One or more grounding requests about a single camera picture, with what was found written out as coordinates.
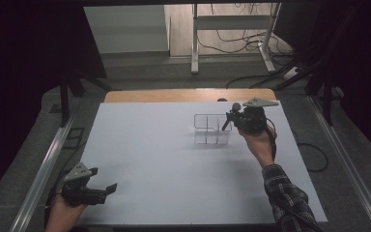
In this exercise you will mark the aluminium rail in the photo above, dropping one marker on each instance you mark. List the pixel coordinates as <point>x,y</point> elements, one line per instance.
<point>42,180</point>
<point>351,161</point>

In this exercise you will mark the wooden table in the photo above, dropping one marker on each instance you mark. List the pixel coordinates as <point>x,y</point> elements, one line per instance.
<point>174,95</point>

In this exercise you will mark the black makeup brush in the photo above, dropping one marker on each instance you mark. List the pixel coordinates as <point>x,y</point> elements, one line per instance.
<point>236,107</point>

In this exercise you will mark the dark curtain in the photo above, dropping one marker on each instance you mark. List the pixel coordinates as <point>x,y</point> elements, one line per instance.
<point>25,80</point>
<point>360,64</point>

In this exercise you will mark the dark round table grommet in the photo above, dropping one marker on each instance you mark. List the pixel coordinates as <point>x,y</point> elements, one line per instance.
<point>221,100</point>

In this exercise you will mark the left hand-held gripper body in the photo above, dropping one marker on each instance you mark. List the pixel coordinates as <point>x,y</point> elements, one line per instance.
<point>77,193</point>

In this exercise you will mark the white power strip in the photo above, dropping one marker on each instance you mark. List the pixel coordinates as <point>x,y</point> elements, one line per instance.
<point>291,72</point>

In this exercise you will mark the white desk frame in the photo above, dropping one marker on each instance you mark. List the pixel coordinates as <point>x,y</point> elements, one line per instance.
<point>232,22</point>

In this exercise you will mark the white cabinet panel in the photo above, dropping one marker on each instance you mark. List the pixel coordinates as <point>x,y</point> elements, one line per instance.
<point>125,29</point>

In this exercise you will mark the white table cover sheet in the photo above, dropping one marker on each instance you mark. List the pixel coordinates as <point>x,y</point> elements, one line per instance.
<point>174,193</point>

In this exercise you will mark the clear acrylic organizer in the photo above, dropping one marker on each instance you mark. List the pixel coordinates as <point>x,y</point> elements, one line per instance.
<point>207,129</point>

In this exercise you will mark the person's right hand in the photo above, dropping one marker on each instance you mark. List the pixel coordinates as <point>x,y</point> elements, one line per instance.
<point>261,145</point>

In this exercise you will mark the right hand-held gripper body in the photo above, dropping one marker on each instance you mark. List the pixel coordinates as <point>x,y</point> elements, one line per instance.
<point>252,119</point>

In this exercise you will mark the person's left hand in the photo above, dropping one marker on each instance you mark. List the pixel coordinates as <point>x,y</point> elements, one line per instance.
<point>62,217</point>

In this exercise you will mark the black metal stand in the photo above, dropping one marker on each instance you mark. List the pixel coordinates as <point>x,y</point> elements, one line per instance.
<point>327,103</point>
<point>64,100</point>

